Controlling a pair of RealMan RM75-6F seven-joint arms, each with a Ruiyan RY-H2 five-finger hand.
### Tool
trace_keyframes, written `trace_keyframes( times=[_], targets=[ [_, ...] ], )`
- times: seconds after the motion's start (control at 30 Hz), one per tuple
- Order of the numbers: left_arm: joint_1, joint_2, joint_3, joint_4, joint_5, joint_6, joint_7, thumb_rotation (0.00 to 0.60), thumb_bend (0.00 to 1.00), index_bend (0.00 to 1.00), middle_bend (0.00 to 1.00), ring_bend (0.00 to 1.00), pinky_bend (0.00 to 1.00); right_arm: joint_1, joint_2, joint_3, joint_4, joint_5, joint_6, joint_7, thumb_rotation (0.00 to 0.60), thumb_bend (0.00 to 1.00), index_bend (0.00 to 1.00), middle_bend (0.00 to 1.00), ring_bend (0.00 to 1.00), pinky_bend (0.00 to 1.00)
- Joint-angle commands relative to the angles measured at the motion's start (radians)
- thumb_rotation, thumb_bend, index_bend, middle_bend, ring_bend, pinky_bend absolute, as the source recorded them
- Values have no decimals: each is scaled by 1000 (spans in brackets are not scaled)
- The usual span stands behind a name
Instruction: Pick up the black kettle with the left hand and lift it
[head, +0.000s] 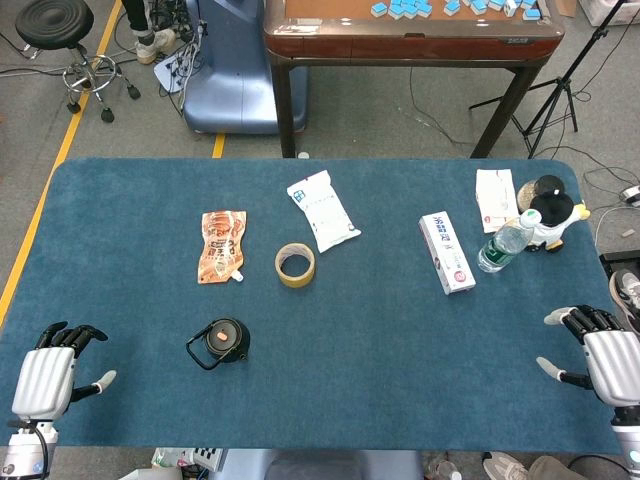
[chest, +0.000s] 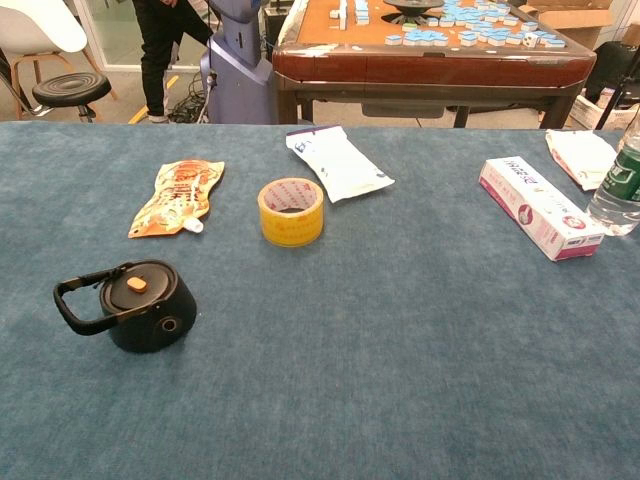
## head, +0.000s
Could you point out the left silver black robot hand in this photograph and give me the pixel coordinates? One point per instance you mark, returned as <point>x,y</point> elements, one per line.
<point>45,380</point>

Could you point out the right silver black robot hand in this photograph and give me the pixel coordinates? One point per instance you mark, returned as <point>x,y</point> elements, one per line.
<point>615,365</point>

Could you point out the black round device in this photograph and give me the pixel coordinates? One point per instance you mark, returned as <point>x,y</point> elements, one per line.
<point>225,345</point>

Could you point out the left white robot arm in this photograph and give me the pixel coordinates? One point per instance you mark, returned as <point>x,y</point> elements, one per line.
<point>20,457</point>

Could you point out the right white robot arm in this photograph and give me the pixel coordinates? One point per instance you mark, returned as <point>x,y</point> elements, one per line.
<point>629,435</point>

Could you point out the grey sneaker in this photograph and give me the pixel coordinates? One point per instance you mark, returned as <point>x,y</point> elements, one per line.
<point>627,295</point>

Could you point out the beige sneaker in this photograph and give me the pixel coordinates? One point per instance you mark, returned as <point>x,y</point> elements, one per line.
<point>505,470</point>

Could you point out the clear green-label water bottle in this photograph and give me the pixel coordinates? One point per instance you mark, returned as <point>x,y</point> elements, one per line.
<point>500,247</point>

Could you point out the black white penguin plush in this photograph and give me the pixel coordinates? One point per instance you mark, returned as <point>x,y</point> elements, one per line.
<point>550,210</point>

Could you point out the white power adapter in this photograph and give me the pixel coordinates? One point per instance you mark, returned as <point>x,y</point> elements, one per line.
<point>632,194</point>

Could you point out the round brown tin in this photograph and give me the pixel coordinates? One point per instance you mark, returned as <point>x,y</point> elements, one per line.
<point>526,197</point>

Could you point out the black round lid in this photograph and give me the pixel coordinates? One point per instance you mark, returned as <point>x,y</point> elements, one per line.
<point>550,184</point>

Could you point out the white pink toothpaste box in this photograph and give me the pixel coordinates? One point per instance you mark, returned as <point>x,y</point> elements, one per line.
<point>447,255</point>

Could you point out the white paper packet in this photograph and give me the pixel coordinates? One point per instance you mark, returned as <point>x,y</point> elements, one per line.
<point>495,200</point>

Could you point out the orange spout pouch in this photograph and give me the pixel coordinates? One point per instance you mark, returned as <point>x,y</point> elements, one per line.
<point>220,245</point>

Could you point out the blue felt table cover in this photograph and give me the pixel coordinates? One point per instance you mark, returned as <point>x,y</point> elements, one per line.
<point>350,350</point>

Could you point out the yellow packing tape roll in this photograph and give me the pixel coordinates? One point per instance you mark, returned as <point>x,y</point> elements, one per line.
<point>295,281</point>

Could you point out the black tripod stand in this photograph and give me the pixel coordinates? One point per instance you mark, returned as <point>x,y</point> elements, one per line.
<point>569,82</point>

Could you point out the grey blue robot torso base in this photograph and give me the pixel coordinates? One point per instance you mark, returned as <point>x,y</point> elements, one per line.
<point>320,467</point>

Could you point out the white wet wipes pack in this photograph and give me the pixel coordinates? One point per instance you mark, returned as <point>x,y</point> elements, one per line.
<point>325,215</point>

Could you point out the white power strip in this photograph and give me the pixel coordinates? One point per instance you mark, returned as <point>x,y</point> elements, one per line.
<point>172,72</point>

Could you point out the white sneaker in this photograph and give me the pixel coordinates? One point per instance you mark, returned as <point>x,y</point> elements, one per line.
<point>155,45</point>

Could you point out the black round swivel stool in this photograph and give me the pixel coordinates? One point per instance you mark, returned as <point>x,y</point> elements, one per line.
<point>52,20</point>

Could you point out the blue white mahjong tile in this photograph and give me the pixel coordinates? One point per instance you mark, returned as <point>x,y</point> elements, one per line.
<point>450,6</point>
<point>530,12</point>
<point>380,7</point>

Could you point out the white dotted mahjong tile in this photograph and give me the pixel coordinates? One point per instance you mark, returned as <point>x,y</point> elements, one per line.
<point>510,6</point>

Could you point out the black trouser leg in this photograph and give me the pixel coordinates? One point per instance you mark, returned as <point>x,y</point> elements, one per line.
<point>136,15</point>

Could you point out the brown mahjong table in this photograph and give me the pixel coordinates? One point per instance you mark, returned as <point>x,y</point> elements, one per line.
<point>400,47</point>

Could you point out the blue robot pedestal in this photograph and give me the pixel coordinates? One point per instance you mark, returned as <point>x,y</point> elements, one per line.
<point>225,85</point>

